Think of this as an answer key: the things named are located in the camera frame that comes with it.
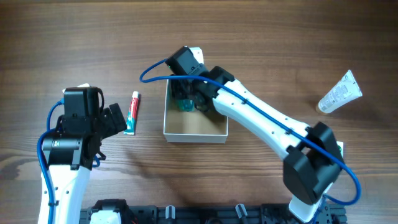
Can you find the blue mouthwash bottle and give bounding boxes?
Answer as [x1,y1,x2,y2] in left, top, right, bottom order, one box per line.
[176,99,195,112]

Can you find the white lotion tube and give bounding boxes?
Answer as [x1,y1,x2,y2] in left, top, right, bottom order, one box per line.
[316,70,363,114]

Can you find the green white soap box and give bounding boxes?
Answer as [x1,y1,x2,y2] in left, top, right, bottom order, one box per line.
[336,141,344,156]

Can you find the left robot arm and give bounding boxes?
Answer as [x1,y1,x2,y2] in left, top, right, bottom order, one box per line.
[37,86,127,223]

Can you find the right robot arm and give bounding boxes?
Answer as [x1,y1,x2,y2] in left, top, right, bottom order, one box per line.
[165,47,344,222]

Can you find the red teal toothpaste tube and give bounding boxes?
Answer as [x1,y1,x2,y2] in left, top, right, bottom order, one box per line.
[124,91,140,136]

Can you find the white cardboard box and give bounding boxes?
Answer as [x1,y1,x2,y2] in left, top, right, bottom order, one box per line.
[163,81,228,144]

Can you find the left blue cable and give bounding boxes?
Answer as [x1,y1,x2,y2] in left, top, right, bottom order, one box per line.
[36,98,102,224]

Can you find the blue cable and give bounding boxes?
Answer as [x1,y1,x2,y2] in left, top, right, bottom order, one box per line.
[139,58,363,224]
[36,98,102,224]

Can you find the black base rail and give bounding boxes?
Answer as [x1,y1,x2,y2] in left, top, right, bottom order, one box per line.
[79,198,348,224]

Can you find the right blue cable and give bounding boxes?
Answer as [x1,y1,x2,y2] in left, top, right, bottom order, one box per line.
[139,58,363,224]

